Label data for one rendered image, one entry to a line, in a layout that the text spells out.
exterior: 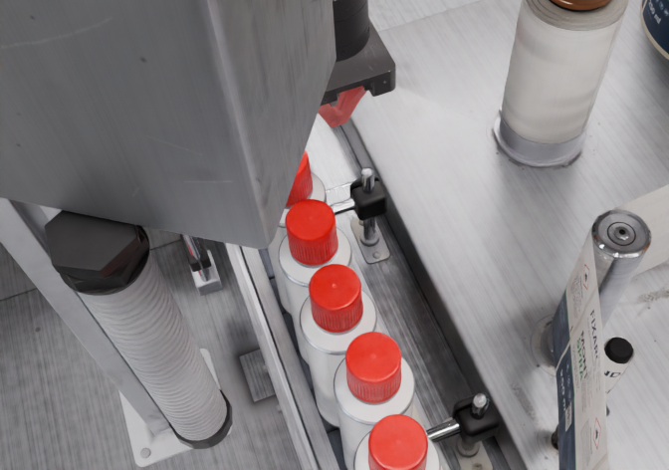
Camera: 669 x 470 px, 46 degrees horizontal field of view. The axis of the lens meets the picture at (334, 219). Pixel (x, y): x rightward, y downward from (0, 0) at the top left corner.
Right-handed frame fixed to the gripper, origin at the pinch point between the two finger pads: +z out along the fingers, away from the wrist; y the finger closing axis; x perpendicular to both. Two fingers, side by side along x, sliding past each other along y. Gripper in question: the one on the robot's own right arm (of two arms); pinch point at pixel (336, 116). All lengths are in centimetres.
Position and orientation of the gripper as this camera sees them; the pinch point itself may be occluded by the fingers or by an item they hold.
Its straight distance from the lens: 65.2
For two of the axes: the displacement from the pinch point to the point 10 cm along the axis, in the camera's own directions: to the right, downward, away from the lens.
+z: 0.6, 5.4, 8.4
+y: -3.4, -7.8, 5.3
